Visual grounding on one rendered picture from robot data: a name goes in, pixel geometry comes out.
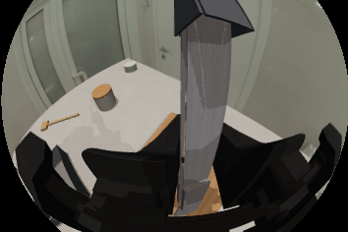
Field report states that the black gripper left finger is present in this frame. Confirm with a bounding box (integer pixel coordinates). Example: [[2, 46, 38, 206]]
[[82, 114, 181, 215]]

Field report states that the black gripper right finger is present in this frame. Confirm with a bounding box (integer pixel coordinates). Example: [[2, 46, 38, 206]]
[[212, 122, 305, 209]]

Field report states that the tan wooden paddle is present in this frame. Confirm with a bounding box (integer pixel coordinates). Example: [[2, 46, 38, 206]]
[[40, 113, 79, 132]]

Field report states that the wooden board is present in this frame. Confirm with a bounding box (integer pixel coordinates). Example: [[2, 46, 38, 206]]
[[146, 112, 222, 216]]

